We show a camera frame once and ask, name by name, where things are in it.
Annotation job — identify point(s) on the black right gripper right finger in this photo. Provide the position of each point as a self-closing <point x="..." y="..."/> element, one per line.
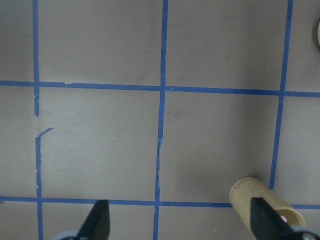
<point x="266" y="224"/>

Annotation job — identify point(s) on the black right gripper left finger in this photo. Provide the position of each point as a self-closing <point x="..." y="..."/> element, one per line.
<point x="97" y="224"/>

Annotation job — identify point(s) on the round wooden cup stand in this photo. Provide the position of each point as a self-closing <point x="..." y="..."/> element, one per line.
<point x="315" y="34"/>

